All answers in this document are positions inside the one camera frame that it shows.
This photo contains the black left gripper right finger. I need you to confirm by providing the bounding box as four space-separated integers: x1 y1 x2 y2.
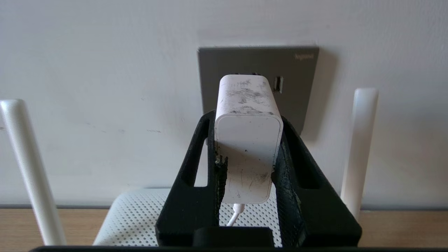
271 115 363 247

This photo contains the white power adapter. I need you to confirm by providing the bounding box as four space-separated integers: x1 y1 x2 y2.
214 73 284 204

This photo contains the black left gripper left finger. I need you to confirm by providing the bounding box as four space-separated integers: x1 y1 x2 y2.
156 110 229 247

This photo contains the white router with antennas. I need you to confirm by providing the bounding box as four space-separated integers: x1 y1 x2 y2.
0 87 379 247

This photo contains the thin white adapter cable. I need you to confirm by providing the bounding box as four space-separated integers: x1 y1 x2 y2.
226 203 245 227

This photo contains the grey wall socket plate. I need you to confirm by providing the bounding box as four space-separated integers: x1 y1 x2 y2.
197 45 320 135

